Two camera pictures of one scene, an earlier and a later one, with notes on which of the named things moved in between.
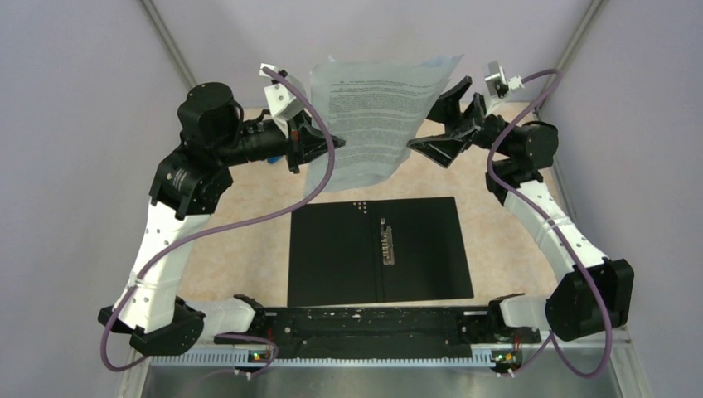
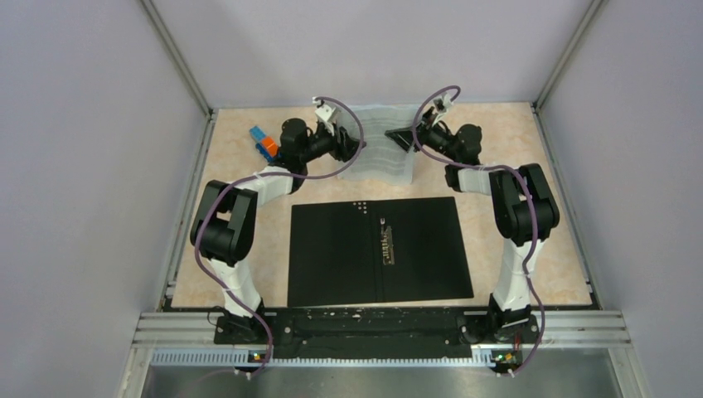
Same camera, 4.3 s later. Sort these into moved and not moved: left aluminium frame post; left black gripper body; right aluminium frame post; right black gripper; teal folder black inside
Moved: left black gripper body; right black gripper
Not moved: teal folder black inside; left aluminium frame post; right aluminium frame post
